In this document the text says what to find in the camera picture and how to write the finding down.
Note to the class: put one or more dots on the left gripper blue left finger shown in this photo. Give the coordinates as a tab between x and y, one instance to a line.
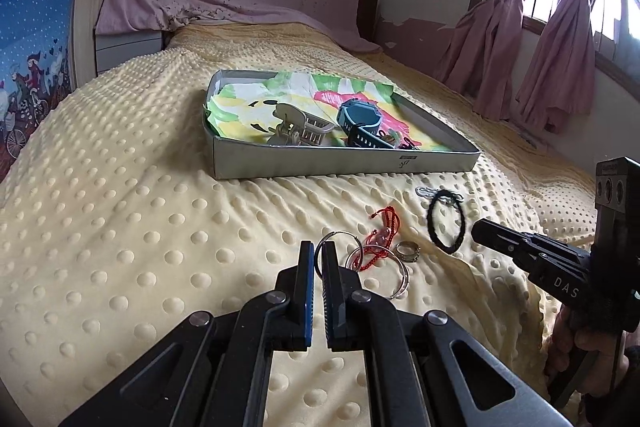
303	296

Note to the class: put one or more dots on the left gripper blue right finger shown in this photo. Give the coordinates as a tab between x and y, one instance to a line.
338	283

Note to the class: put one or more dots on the beige hair claw clip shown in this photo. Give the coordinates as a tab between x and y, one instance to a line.
297	127

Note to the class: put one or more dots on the light blue smartwatch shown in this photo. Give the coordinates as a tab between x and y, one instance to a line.
361	121

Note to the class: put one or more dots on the silver snap hair clip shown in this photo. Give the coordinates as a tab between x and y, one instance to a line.
448	198

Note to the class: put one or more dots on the grey tray box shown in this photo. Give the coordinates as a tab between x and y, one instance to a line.
234	159

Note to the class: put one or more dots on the colourful drawing paper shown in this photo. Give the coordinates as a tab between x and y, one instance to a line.
244	111

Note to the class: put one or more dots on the cream dotted blanket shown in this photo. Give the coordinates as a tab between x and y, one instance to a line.
113	229

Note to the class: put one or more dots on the blue dotted wardrobe cover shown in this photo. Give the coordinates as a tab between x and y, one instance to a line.
35	68

